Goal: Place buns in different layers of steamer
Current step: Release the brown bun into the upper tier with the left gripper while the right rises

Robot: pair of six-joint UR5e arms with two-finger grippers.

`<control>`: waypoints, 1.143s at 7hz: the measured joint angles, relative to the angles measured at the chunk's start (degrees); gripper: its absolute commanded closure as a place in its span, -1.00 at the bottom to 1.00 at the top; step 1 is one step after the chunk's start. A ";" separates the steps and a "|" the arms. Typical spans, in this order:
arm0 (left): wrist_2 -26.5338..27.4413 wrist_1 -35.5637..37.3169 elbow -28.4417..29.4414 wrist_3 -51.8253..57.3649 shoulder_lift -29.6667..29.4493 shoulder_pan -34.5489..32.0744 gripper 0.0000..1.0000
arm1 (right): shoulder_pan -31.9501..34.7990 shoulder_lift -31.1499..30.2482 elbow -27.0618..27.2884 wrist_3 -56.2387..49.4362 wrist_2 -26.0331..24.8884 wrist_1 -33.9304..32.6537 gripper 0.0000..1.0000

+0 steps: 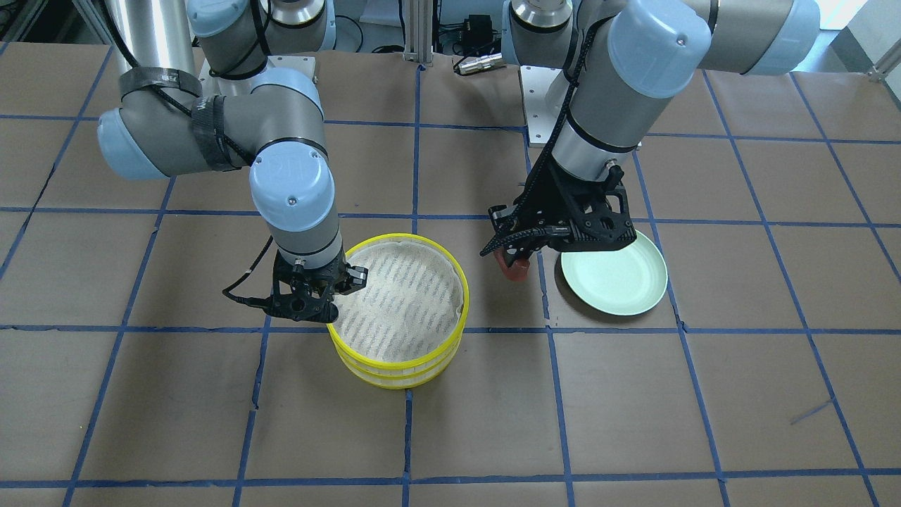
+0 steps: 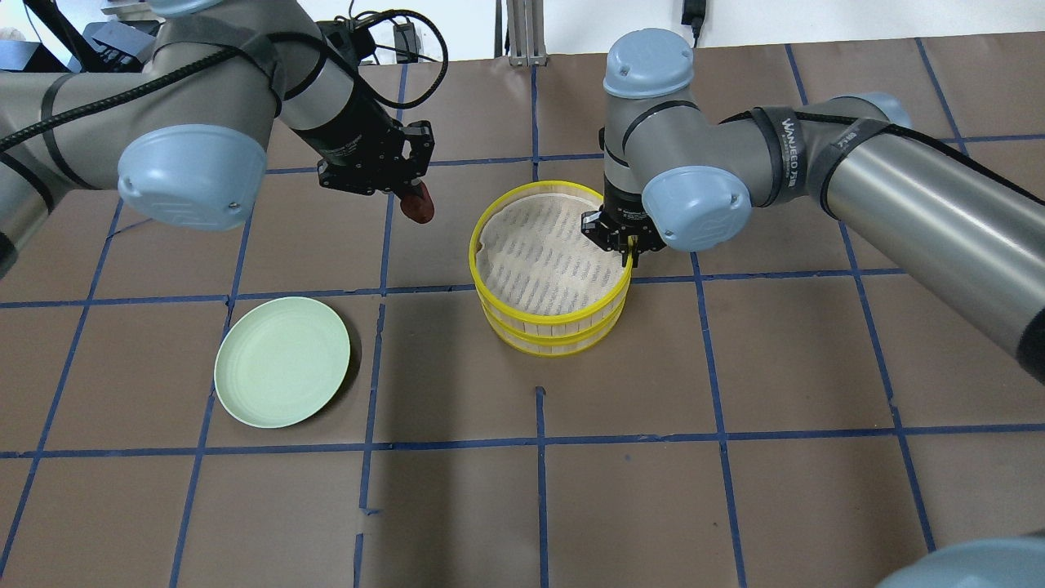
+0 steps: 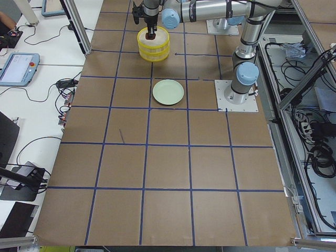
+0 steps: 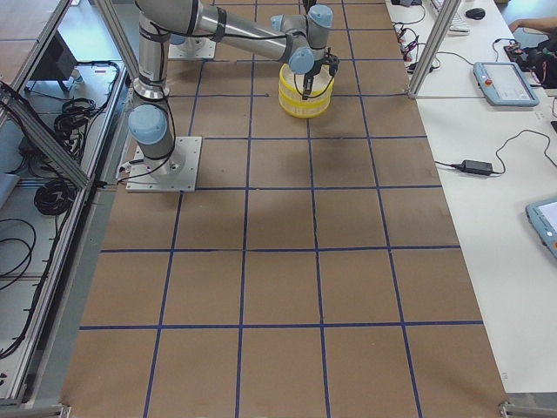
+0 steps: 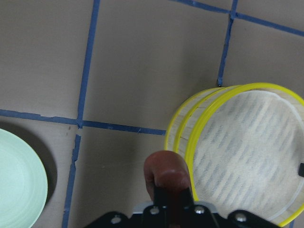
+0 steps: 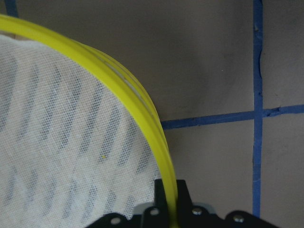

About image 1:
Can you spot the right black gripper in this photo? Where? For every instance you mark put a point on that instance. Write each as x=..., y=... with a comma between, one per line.
x=350, y=274

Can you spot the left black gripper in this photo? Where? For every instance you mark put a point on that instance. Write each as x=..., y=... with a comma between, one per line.
x=547, y=198

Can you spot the brown bun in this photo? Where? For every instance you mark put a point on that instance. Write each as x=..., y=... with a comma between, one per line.
x=514, y=269

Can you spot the yellow steamer layer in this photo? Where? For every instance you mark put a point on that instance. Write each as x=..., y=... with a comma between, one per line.
x=400, y=377
x=415, y=303

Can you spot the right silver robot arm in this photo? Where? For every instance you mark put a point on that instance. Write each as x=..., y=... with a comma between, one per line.
x=200, y=91

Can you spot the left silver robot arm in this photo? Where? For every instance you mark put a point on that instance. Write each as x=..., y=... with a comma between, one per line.
x=622, y=63

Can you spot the light green plate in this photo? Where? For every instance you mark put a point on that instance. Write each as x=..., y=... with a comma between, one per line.
x=629, y=281

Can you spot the silver cylindrical connector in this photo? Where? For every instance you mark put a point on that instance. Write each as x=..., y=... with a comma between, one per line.
x=472, y=65

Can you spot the black electronics box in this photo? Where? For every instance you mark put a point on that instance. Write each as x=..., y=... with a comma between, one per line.
x=476, y=31

